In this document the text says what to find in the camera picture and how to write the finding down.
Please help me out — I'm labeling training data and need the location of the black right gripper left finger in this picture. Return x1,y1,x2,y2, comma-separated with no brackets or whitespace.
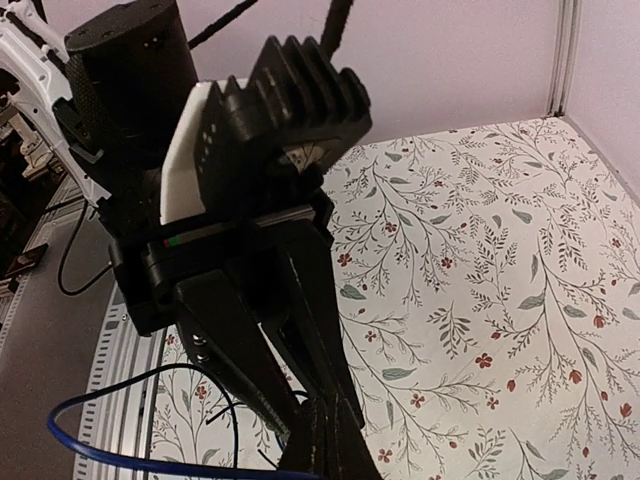
172,269,326,480

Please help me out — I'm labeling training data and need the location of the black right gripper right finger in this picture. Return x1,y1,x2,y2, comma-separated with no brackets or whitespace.
279,224,380,479

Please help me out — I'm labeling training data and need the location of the blue cable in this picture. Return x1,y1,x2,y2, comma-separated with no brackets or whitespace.
47,363,321,480

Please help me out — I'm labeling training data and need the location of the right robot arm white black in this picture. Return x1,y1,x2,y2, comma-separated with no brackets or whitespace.
53,1,378,479

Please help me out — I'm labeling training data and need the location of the floral patterned table mat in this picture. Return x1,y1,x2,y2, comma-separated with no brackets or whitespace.
149,115,640,480

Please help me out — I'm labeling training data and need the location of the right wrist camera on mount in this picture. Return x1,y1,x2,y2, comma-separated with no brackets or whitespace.
159,36,372,225

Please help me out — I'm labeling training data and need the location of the right aluminium frame post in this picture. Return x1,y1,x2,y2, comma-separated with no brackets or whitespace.
546,0,583,117

